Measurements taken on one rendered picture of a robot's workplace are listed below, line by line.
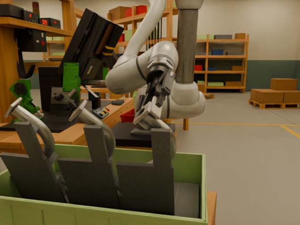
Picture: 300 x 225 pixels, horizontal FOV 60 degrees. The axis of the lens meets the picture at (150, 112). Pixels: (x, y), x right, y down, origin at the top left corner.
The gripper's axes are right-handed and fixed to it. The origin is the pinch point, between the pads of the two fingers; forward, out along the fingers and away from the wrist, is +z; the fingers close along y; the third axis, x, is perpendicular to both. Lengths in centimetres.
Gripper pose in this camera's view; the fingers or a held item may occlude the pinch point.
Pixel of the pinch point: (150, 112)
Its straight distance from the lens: 64.8
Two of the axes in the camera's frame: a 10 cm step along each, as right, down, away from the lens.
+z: -1.4, 5.7, -8.1
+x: 7.4, 6.0, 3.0
